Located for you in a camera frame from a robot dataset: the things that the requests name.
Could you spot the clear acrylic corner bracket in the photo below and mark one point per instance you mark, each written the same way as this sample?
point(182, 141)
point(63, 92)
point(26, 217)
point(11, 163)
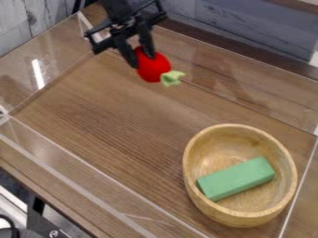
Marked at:
point(86, 25)

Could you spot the clear acrylic barrier panels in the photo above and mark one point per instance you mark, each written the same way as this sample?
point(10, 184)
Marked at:
point(94, 139)

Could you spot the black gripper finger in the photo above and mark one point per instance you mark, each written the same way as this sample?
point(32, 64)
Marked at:
point(146, 39)
point(124, 49)

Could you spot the green rectangular block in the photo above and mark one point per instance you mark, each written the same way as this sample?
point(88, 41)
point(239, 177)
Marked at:
point(235, 179)

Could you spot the black table leg bracket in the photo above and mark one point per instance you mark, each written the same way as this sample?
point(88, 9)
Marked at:
point(38, 223)

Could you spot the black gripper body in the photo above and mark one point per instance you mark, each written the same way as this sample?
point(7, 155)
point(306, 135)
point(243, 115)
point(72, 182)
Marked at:
point(124, 15)

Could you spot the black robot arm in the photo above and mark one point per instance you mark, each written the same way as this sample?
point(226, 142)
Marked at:
point(127, 21)

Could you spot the wooden bowl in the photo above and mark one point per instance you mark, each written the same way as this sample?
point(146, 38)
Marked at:
point(225, 145)

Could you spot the red plush strawberry toy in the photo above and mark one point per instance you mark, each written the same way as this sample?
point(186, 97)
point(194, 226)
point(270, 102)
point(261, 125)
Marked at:
point(155, 70)

